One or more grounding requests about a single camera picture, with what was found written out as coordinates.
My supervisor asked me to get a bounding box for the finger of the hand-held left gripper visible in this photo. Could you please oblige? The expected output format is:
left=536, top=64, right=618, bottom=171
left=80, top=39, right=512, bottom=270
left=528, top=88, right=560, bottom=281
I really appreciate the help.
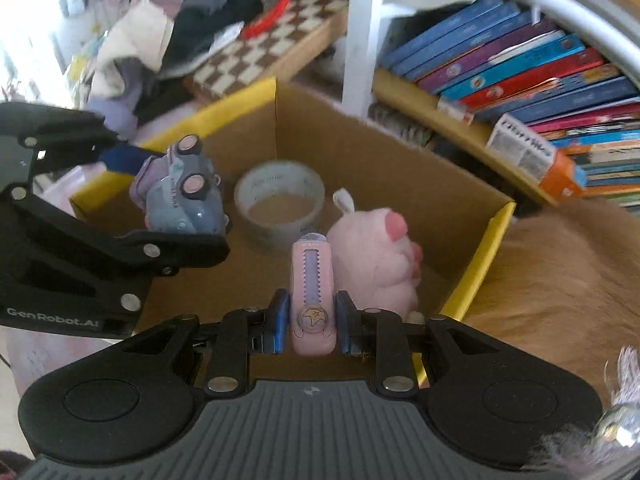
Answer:
left=0, top=102, right=151, bottom=196
left=0, top=185, right=232, bottom=311

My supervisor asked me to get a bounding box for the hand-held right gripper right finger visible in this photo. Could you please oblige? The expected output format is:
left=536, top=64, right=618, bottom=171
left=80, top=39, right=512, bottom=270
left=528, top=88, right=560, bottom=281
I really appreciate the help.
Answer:
left=336, top=291, right=503, bottom=393

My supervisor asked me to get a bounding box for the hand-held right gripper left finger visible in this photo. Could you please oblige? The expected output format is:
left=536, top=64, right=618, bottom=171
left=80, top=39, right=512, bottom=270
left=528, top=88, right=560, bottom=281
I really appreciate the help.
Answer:
left=117, top=290, right=290, bottom=392

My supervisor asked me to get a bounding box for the pink retractable eraser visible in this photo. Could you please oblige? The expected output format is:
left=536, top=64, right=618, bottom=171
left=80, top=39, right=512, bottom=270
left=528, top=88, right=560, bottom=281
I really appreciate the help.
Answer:
left=290, top=232, right=338, bottom=356

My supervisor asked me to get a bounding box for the blue toy car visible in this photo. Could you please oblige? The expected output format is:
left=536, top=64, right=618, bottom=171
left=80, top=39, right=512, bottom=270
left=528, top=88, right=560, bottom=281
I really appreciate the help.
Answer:
left=129, top=134, right=232, bottom=236

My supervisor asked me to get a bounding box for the pink pig plush toy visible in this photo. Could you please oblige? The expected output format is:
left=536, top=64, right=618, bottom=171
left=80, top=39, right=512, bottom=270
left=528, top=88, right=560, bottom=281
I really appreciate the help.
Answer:
left=326, top=187, right=425, bottom=321

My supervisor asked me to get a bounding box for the clear tape roll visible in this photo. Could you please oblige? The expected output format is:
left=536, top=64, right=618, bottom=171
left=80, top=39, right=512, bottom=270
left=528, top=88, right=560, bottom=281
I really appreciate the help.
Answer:
left=234, top=160, right=327, bottom=248

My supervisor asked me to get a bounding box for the yellow cardboard box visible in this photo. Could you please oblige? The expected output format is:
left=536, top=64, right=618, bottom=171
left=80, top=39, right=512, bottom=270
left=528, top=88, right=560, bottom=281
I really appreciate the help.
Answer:
left=69, top=77, right=517, bottom=386

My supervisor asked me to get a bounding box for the pink checked tablecloth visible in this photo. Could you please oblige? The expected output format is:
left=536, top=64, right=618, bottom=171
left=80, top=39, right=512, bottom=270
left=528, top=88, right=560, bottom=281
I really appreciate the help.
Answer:
left=0, top=125, right=211, bottom=411

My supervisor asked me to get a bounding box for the pile of clothes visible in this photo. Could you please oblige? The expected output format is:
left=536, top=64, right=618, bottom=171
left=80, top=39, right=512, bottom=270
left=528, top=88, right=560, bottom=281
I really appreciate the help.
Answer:
left=85, top=0, right=266, bottom=136

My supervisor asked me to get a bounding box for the wooden chessboard box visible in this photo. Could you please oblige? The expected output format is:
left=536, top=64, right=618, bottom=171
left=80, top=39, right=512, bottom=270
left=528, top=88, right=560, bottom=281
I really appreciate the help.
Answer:
left=192, top=0, right=351, bottom=106

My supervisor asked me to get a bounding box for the red tassel ornament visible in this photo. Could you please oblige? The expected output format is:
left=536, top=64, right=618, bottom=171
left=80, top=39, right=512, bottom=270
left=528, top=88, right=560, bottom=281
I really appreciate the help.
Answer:
left=240, top=0, right=303, bottom=41

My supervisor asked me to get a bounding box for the orange fluffy cat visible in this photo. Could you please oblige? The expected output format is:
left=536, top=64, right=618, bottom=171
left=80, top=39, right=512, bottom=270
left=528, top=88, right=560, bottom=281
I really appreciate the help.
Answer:
left=465, top=200, right=640, bottom=411

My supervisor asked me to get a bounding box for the orange and white small box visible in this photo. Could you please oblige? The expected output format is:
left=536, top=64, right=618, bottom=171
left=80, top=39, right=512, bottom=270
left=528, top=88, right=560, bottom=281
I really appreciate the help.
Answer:
left=486, top=112, right=588, bottom=201

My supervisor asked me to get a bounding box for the fluffy lilac cuff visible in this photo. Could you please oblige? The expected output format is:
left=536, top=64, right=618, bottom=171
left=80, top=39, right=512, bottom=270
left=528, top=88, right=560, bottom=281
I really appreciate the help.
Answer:
left=530, top=345, right=640, bottom=480

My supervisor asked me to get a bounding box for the white bookshelf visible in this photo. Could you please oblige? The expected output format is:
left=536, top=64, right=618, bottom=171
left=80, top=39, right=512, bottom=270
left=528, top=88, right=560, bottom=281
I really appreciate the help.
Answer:
left=340, top=0, right=640, bottom=206

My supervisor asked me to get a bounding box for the row of colourful slanted books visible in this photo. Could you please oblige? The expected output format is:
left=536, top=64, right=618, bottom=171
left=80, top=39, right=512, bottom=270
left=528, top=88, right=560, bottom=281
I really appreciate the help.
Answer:
left=377, top=0, right=640, bottom=208

